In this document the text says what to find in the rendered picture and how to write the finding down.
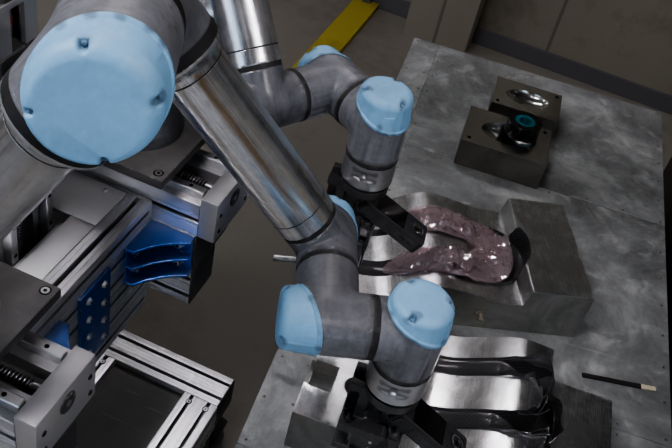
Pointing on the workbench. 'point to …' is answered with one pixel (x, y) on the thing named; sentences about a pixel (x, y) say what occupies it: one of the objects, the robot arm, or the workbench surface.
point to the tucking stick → (619, 382)
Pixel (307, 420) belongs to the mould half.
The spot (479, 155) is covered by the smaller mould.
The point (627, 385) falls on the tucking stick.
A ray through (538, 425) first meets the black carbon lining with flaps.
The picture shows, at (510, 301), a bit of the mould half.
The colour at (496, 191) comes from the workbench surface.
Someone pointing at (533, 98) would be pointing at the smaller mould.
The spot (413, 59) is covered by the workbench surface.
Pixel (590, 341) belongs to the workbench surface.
